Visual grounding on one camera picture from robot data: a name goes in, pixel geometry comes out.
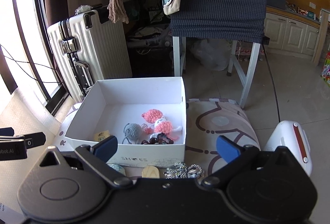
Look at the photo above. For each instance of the dark crochet flower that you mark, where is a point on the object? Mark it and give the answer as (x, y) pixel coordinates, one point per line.
(159, 139)

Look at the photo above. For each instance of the yellow tissue packet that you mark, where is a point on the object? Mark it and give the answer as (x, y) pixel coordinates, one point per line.
(101, 136)

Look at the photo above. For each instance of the printed blanket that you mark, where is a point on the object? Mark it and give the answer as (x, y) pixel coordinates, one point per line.
(219, 136)

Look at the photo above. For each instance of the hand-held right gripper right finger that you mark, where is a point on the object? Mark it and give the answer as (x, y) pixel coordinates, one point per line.
(228, 149)

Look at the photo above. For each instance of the white ribbed suitcase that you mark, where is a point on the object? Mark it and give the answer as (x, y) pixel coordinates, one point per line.
(103, 53)

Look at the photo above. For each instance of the wooden block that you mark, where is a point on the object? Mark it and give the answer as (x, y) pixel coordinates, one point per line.
(150, 172)

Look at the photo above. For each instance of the white shoe box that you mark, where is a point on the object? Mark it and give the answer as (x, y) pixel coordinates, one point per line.
(144, 154)

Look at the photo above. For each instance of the white space heater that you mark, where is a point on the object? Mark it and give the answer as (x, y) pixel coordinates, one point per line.
(283, 144)

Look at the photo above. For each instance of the clear plastic bag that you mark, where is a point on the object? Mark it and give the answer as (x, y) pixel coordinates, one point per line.
(211, 56)

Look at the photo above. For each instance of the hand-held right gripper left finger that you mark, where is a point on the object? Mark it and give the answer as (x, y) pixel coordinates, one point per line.
(104, 148)

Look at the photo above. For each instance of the dark window frame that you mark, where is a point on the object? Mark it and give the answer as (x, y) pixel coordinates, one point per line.
(58, 102)

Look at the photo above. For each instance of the black storage box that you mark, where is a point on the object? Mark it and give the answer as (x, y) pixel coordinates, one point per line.
(149, 64)

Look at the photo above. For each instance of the cream cabinet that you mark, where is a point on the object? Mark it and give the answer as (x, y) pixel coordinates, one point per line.
(291, 33)

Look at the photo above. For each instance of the pink white crochet doll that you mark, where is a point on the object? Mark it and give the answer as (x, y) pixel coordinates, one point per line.
(165, 126)

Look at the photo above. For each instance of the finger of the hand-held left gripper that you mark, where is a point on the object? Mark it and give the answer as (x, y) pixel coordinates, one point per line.
(6, 131)
(34, 139)

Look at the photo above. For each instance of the pink crochet fish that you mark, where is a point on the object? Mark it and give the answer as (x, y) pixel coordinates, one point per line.
(152, 116)

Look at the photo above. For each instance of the wooden post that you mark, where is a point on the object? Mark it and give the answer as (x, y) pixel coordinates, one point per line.
(319, 38)

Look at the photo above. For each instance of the colourful printed box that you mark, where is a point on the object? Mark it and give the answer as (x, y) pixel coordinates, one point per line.
(326, 69)

